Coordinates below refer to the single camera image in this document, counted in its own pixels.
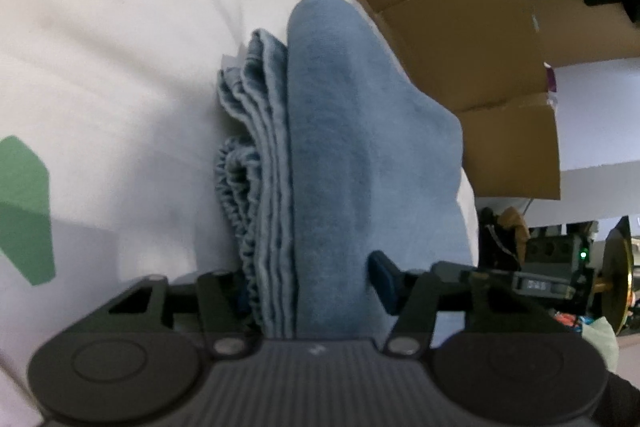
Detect flattened cardboard sheet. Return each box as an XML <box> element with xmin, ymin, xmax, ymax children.
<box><xmin>272</xmin><ymin>0</ymin><xmax>562</xmax><ymax>202</ymax></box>

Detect blue denim pants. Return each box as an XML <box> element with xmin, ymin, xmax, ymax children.
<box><xmin>215</xmin><ymin>0</ymin><xmax>463</xmax><ymax>340</ymax></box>

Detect cardboard box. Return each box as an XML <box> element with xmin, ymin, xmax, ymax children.
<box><xmin>527</xmin><ymin>0</ymin><xmax>640</xmax><ymax>70</ymax></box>

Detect cream bear print blanket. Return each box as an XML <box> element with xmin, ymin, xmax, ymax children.
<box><xmin>0</xmin><ymin>0</ymin><xmax>481</xmax><ymax>427</ymax></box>

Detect gold round disc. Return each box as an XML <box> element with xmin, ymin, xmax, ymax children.
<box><xmin>592</xmin><ymin>216</ymin><xmax>636</xmax><ymax>338</ymax></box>

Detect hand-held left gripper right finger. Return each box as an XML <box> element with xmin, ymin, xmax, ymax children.
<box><xmin>368</xmin><ymin>251</ymin><xmax>576</xmax><ymax>358</ymax></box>

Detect pale green cloth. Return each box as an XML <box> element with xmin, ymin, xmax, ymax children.
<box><xmin>580</xmin><ymin>317</ymin><xmax>620</xmax><ymax>373</ymax></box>

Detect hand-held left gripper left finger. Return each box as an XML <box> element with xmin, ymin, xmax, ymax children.
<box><xmin>65</xmin><ymin>270</ymin><xmax>261</xmax><ymax>360</ymax></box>

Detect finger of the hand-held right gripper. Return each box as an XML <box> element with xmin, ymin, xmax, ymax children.
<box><xmin>431</xmin><ymin>261</ymin><xmax>577</xmax><ymax>298</ymax></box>

